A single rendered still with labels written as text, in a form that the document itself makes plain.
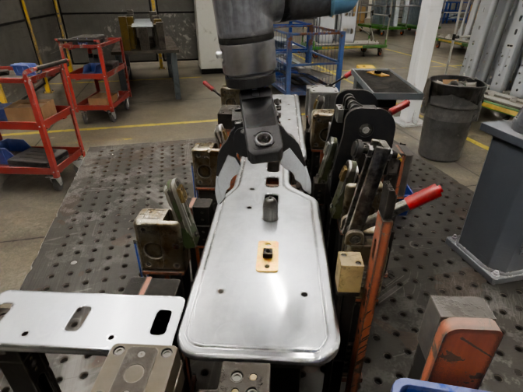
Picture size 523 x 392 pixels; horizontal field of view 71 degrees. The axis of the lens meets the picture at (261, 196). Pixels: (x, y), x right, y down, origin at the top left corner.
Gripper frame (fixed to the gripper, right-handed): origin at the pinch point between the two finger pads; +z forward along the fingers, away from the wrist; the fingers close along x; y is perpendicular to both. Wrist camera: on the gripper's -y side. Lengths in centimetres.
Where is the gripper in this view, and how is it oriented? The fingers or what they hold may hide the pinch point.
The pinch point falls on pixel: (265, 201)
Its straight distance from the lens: 59.4
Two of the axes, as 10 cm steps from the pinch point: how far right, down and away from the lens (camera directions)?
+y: -0.5, -5.0, 8.7
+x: -9.9, 1.1, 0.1
